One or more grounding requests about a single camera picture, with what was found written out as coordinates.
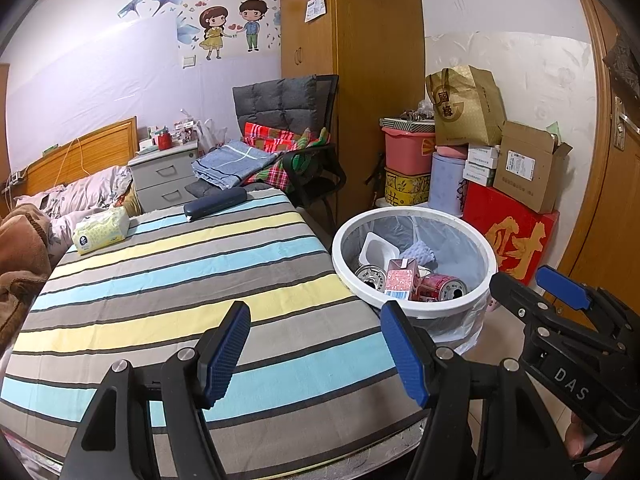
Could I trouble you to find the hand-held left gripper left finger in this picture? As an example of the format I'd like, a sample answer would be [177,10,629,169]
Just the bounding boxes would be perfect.
[60,300,252,480]

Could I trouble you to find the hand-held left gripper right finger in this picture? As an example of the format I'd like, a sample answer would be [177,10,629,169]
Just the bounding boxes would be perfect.
[380,300,566,480]

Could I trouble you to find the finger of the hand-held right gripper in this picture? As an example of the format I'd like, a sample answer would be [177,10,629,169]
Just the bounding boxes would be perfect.
[536,265,631,321]
[489,271,556,328]

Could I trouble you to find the clear plastic bin liner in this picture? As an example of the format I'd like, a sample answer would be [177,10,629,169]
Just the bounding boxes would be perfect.
[345,210,491,356]

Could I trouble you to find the white round waste bin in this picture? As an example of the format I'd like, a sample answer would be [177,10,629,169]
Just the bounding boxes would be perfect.
[331,205,498,321]

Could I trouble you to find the red cartoon drink can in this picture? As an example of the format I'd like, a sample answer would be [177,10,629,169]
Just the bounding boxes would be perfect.
[409,272,468,302]
[355,265,388,292]

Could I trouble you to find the pink drink carton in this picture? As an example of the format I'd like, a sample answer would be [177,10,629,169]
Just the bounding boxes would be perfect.
[384,257,421,301]

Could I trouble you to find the lilac foam net sleeve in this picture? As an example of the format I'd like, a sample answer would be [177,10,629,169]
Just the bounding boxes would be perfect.
[402,240,437,268]

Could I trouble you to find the white yogurt cup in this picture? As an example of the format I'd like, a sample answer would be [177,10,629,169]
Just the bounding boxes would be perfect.
[357,231,401,267]

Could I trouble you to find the person's right hand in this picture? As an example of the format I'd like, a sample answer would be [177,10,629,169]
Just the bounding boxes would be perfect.
[567,410,606,461]

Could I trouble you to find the red gift box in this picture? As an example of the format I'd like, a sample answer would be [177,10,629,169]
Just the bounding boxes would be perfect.
[462,182,561,286]

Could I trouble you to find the striped tablecloth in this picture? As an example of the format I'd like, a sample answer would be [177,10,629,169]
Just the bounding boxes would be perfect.
[0,187,426,461]

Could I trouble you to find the wooden door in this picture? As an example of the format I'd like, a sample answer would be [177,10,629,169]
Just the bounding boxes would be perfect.
[557,0,640,311]

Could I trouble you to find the open cardboard box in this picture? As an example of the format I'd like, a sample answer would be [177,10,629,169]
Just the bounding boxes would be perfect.
[492,121,573,213]

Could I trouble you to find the lilac round tin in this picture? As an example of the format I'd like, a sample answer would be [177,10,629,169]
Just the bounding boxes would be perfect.
[429,152,468,218]

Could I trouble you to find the dark blue glasses case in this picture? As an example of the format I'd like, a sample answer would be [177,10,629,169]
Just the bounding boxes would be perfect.
[182,187,249,222]

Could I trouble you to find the yellow patterned tin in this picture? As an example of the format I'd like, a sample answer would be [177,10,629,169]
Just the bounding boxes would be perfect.
[384,165,432,207]

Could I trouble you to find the green white tissue pack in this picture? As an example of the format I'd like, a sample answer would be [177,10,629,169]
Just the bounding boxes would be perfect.
[72,207,131,256]

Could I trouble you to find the pink storage box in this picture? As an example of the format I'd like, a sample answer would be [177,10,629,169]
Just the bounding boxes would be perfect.
[382,127,436,173]

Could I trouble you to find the grey nightstand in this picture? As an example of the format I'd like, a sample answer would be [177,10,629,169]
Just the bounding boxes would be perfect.
[127,139,201,213]

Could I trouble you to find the red green plaid blanket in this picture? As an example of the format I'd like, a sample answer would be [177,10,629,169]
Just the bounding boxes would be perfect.
[240,127,331,193]

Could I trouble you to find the tan paper bag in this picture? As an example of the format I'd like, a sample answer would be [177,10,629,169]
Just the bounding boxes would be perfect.
[426,65,506,147]

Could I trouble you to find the blue checked cloth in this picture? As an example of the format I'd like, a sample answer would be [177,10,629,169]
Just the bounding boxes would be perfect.
[191,140,278,191]

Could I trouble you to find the patterned flat gift box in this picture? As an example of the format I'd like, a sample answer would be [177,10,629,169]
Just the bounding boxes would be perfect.
[379,116,437,134]

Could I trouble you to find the lilac floral duvet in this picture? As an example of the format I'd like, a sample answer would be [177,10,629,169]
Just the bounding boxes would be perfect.
[12,165,136,248]

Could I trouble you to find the white plastic bag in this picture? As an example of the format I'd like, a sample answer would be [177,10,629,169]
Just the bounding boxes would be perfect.
[192,119,231,153]

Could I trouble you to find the red plaid pillow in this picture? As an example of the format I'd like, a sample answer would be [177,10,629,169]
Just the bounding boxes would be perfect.
[242,121,321,153]

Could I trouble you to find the brown plush blanket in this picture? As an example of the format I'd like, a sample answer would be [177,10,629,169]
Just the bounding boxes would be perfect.
[0,210,56,356]

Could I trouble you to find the dark hanging cloth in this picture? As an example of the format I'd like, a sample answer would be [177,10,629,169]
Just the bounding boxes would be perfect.
[602,25,640,86]

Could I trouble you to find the wooden bed headboard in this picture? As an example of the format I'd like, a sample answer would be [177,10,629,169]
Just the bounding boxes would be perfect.
[10,116,138,201]

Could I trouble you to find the grey quilted chair cushion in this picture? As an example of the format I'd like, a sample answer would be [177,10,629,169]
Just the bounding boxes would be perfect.
[231,74,321,133]

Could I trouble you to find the black office chair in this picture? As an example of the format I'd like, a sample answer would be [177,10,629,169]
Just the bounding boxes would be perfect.
[231,74,347,233]

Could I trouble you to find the tall wooden wardrobe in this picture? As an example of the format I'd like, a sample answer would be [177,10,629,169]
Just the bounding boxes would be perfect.
[279,0,426,241]

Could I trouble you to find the power strip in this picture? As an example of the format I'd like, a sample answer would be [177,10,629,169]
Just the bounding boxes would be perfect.
[2,171,28,195]

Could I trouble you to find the metal door handle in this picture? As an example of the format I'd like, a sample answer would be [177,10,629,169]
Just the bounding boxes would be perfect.
[612,95,640,151]

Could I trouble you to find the cartoon couple wall sticker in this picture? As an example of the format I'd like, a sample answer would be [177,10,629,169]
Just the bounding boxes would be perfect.
[117,0,283,61]

